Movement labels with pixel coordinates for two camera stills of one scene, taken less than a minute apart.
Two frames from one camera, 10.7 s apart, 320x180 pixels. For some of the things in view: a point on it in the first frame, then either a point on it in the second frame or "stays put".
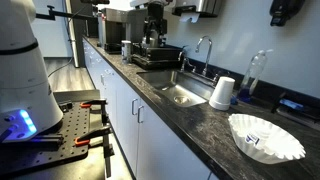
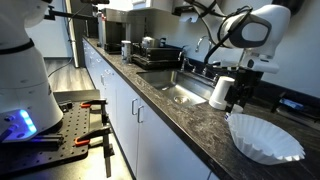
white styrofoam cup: x=221 y=95 stays put
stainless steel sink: x=178 y=87 stays put
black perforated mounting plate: x=66 y=140 stays put
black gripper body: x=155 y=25 to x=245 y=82
